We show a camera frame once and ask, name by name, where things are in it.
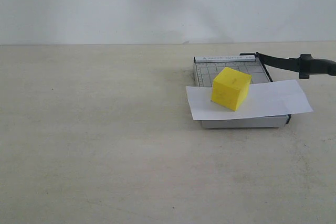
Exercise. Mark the yellow foam cube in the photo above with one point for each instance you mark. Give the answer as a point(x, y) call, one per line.
point(230, 88)

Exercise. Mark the white paper sheet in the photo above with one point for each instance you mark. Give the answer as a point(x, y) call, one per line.
point(263, 99)

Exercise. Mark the black cutter blade handle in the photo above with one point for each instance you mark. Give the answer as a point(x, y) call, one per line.
point(305, 65)

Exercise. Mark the grey paper cutter base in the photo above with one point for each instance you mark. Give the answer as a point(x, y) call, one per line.
point(207, 68)

